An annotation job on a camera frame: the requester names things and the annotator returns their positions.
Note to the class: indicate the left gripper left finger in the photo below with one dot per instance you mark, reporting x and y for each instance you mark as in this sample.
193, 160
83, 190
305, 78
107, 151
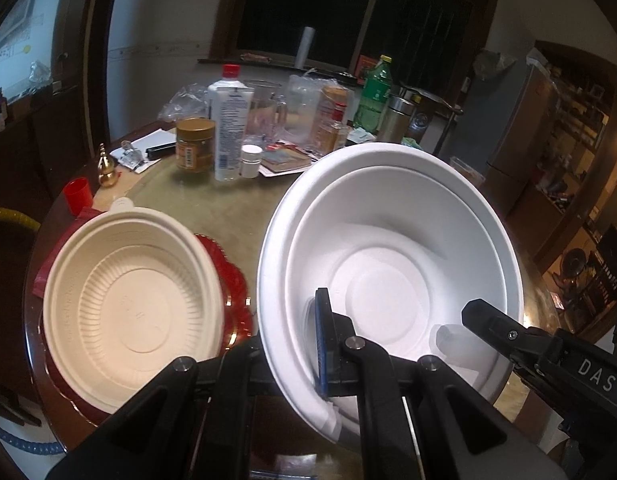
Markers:
246, 363

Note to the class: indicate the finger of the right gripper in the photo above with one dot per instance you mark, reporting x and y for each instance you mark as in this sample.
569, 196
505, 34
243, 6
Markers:
519, 344

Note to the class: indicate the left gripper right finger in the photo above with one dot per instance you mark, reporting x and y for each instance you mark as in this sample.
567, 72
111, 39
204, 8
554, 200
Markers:
343, 358

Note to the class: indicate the large red glass plate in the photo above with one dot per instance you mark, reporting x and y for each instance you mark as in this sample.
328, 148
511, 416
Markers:
238, 325

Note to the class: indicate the white foam bowl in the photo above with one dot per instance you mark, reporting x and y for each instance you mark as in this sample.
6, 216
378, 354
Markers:
334, 419
401, 254

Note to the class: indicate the gold glitter turntable mat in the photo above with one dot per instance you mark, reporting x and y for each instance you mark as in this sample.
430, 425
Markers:
534, 294

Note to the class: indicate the small clear plastic box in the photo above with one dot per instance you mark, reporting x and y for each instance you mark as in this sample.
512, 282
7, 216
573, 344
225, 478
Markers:
473, 176

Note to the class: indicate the grey refrigerator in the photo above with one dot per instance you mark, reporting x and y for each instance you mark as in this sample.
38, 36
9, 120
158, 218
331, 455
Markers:
501, 134

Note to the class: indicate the small book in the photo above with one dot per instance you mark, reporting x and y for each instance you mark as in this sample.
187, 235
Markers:
284, 159

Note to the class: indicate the small white pill jar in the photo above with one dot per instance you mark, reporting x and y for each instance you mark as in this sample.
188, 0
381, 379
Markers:
250, 161

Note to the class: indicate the peanut butter jar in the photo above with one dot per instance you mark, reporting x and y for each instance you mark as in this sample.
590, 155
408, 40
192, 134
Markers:
195, 144

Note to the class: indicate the red plastic cup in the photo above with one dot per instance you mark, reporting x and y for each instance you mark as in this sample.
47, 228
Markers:
78, 195

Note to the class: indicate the small gold gourd ornament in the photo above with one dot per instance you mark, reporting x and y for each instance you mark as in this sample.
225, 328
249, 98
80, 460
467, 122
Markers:
107, 175

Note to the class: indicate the steel thermos flask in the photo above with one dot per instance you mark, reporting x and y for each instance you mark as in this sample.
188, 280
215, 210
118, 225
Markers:
395, 120

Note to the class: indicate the glass beer mug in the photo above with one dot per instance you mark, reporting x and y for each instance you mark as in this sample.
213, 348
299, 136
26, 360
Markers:
268, 113

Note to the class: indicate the dark wooden chair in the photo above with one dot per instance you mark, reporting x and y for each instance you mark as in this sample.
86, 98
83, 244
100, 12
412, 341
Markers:
429, 108

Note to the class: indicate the clear bottle red cap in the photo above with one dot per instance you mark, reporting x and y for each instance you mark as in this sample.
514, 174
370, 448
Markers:
229, 106

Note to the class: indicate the green plastic bottle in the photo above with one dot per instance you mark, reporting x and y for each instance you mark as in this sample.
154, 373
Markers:
375, 94

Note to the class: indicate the colourful hula hoop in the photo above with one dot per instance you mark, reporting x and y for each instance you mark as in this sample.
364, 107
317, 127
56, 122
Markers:
19, 218

